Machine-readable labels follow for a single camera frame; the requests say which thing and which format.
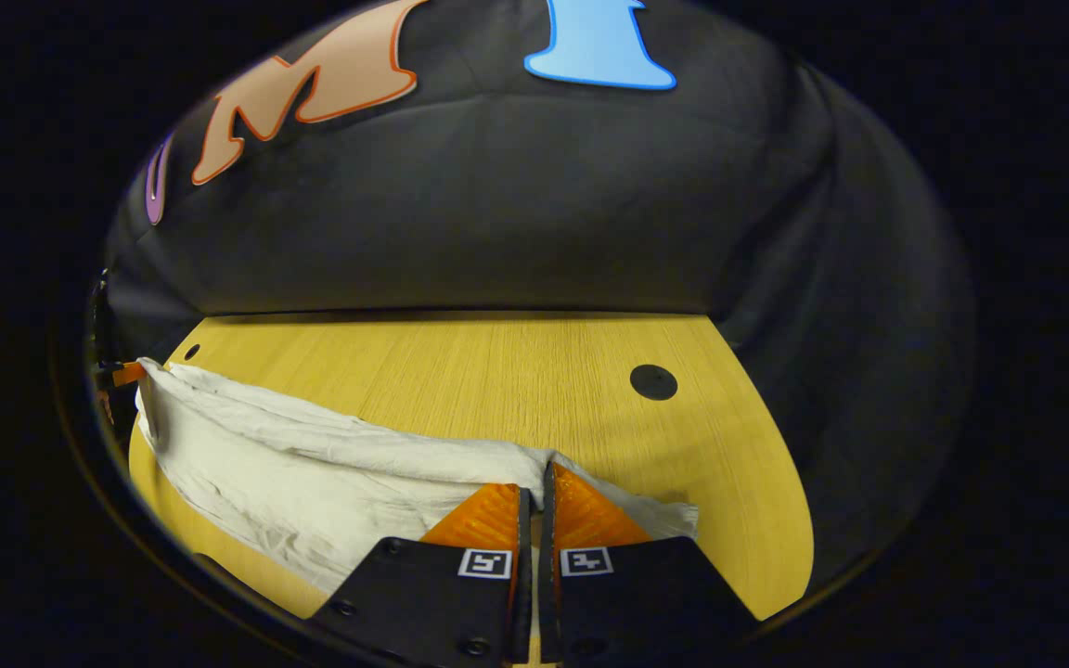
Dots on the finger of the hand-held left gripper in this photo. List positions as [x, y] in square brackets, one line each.
[124, 374]

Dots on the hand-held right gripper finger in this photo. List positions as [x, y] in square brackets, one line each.
[524, 529]
[547, 529]

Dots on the cream white jeans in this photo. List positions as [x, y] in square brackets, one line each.
[312, 473]

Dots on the black backdrop cloth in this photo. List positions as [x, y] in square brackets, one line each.
[516, 204]

